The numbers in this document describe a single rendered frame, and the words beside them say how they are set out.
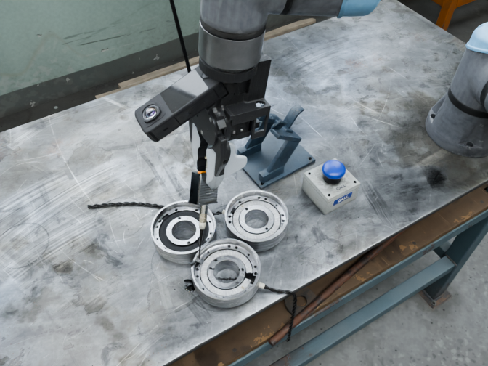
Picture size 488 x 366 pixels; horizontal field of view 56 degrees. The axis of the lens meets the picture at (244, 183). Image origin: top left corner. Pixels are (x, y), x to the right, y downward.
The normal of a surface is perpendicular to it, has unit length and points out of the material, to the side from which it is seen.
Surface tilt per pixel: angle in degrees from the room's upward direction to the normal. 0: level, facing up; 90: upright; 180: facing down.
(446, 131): 73
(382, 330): 0
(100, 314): 0
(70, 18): 90
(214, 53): 84
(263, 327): 0
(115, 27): 90
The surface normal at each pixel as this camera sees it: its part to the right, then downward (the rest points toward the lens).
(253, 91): 0.50, 0.67
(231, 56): 0.03, 0.73
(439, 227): 0.00, -0.65
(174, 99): -0.32, -0.42
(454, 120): -0.77, 0.23
